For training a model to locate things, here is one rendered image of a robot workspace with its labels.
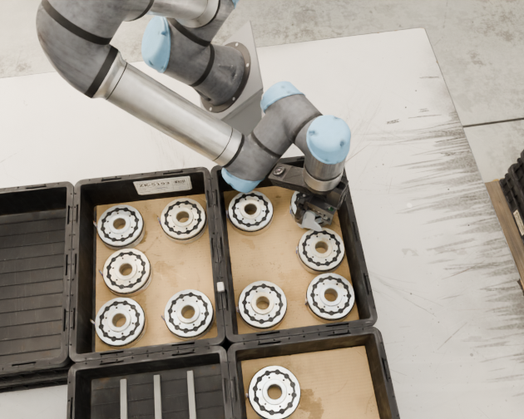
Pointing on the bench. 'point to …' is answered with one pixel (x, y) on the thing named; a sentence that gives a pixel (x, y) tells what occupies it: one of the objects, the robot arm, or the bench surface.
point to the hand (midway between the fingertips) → (305, 214)
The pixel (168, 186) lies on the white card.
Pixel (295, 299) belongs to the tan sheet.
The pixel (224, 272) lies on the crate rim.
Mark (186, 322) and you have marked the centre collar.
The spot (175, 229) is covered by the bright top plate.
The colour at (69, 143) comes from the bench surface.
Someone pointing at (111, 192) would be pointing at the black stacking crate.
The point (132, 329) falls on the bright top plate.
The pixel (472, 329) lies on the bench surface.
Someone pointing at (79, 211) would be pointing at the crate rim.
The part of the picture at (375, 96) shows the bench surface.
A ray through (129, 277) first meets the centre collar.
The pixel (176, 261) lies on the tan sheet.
